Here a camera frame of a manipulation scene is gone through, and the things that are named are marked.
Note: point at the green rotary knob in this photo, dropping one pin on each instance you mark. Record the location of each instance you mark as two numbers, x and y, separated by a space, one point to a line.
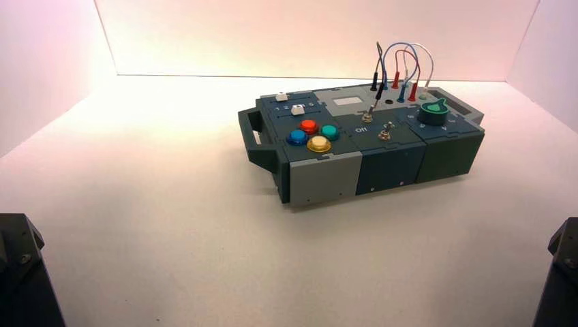
432 116

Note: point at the red round push button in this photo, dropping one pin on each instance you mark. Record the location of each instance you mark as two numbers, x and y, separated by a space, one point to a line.
309 126

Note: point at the green round push button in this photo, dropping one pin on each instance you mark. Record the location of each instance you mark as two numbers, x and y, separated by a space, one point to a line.
330 132

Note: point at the white slider knob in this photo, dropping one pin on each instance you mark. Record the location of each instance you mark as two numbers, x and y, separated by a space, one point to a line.
297 109
281 96

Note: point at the yellow round push button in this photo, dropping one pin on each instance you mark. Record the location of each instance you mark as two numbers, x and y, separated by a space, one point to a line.
319 143

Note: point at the blue round push button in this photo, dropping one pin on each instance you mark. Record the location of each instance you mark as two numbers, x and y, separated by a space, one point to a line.
297 136

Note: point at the metal toggle switch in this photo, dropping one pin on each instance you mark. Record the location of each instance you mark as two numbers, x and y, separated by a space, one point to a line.
368 117
384 134

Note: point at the small grey display screen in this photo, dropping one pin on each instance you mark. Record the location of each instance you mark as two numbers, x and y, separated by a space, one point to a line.
347 101

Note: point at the teal and grey task board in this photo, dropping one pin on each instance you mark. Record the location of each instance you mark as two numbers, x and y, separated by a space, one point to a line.
325 176

